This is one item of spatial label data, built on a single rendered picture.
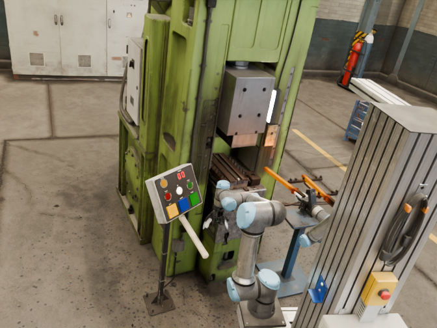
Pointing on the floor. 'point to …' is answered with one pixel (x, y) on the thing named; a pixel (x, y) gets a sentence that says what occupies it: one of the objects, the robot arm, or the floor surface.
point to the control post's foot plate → (153, 306)
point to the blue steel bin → (356, 120)
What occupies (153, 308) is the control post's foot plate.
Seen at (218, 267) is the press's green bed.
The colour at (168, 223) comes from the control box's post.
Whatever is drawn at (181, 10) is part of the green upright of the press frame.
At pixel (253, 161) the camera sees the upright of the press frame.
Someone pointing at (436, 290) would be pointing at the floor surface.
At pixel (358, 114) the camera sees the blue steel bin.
